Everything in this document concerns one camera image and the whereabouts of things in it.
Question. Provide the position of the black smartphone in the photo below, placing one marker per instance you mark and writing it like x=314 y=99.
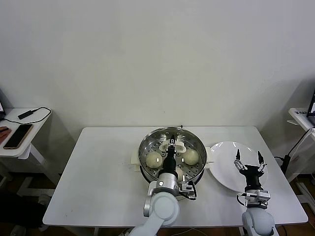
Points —
x=17 y=137

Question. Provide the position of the dark laptop screen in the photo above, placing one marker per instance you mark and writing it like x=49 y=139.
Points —
x=2 y=103

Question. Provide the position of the white oval plate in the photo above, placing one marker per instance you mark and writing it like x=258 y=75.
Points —
x=221 y=159

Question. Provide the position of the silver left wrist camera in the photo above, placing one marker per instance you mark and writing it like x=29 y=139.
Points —
x=186 y=189

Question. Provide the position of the white sneaker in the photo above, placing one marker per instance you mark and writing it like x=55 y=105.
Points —
x=45 y=199
x=19 y=231

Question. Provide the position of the white steamed baozi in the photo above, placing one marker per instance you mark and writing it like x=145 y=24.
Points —
x=180 y=173
x=190 y=157
x=153 y=160

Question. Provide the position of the reddish person hand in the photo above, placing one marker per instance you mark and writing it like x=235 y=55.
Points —
x=4 y=134

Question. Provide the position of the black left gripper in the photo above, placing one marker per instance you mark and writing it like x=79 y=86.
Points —
x=169 y=162

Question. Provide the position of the dark monitor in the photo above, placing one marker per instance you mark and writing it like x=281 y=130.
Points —
x=312 y=105

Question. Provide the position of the black usb adapter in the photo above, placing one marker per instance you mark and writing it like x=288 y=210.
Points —
x=25 y=114

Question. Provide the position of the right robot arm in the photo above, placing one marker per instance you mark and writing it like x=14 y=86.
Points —
x=258 y=221

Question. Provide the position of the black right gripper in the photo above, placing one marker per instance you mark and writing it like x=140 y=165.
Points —
x=253 y=174

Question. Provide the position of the white side desk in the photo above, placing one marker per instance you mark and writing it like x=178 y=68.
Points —
x=37 y=129

